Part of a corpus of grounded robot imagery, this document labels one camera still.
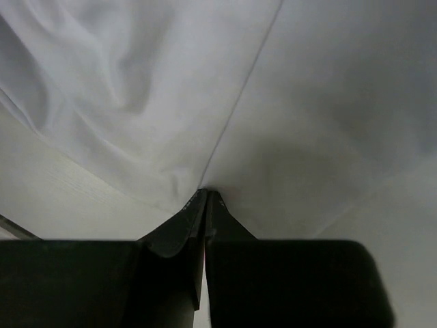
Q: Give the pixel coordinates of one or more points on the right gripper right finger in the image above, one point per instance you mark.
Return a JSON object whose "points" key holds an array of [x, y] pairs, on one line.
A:
{"points": [[289, 283]]}

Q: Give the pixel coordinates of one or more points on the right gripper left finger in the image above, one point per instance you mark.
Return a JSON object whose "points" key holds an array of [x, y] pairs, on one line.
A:
{"points": [[154, 281]]}

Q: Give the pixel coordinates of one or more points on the white skirt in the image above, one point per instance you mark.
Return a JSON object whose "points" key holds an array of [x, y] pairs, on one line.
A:
{"points": [[313, 119]]}

